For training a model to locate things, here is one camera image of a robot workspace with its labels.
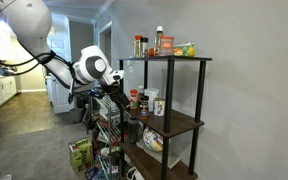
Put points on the colourful Spalding ball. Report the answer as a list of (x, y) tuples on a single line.
[(152, 140)]

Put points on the white printed can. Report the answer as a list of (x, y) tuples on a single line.
[(159, 106)]

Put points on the green yellow food package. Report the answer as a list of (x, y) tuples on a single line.
[(184, 49)]

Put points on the green label sauce bottle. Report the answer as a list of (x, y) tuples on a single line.
[(159, 33)]

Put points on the white plastic cup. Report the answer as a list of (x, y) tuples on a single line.
[(152, 93)]

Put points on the red cap spice bottle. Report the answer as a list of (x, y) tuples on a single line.
[(133, 98)]

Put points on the black cap spice jar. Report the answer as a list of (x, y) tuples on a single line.
[(143, 46)]

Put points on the dark brown spice bottle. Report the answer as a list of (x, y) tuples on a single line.
[(144, 107)]

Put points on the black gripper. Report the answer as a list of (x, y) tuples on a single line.
[(113, 90)]

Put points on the green yellow box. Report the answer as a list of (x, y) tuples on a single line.
[(80, 154)]

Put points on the white door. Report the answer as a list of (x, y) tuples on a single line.
[(59, 42)]

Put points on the black drink bottle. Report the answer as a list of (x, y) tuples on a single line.
[(133, 126)]

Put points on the orange red snack box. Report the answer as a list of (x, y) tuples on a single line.
[(166, 45)]

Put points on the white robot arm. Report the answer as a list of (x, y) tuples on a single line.
[(31, 22)]

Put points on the metal wire rack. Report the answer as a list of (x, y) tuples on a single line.
[(107, 115)]

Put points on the black wooden shelf unit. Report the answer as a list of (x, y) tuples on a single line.
[(173, 123)]

